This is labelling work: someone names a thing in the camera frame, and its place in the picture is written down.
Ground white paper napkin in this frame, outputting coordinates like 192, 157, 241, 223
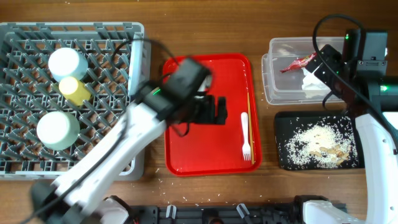
302, 68, 329, 91

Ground red snack wrapper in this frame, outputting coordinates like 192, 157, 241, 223
280, 52, 317, 73

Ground large light blue plate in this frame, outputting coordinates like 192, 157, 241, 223
127, 34, 143, 96

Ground wooden chopstick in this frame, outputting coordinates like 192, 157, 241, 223
247, 93, 254, 165

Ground white plastic fork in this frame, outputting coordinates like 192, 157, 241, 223
241, 112, 251, 161

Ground yellow plastic cup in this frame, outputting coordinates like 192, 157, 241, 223
58, 77, 91, 106

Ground small light blue bowl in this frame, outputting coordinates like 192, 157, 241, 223
48, 47, 88, 82

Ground green bowl with food scraps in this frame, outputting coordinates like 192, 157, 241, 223
36, 111, 80, 151

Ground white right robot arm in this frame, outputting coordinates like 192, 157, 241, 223
306, 14, 397, 223

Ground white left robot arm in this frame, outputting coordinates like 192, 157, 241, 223
24, 57, 228, 223

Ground clear plastic waste bin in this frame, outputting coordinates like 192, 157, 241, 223
262, 37, 327, 105

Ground grey plastic dishwasher rack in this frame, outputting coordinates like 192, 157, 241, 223
1, 22, 151, 180

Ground red plastic serving tray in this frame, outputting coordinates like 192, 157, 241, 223
164, 53, 262, 177

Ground black plastic tray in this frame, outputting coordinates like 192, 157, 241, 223
274, 110, 366, 171

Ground spilled rice and food scraps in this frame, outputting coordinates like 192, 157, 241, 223
284, 116, 360, 169

